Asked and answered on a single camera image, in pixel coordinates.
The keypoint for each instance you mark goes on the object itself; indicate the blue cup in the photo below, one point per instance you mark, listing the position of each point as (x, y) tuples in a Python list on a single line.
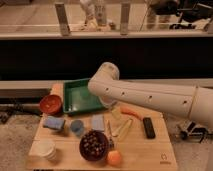
[(77, 127)]

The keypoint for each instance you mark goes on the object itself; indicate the dark bowl with nuts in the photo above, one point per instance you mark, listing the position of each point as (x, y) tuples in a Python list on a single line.
[(94, 146)]

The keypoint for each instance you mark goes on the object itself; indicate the red bowl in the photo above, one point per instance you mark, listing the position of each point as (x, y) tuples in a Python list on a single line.
[(50, 104)]

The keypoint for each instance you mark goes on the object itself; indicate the orange carrot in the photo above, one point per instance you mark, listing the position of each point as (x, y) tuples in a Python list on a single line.
[(130, 112)]

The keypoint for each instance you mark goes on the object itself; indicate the black remote control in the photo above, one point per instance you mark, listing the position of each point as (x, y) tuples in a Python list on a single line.
[(149, 129)]

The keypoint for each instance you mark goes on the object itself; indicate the orange fruit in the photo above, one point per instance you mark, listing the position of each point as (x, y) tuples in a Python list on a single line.
[(114, 158)]

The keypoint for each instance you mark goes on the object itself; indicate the green plastic tray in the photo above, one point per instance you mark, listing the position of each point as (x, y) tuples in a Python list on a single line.
[(77, 99)]

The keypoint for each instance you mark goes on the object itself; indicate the yellow tongs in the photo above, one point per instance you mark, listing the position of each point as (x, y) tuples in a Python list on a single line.
[(121, 131)]

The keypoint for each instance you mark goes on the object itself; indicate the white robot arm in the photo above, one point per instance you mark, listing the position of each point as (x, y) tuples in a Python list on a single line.
[(192, 102)]

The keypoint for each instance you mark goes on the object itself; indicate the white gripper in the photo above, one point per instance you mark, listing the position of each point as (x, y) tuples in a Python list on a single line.
[(115, 111)]

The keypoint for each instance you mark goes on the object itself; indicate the blue sponge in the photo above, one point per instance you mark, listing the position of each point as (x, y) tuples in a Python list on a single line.
[(54, 123)]

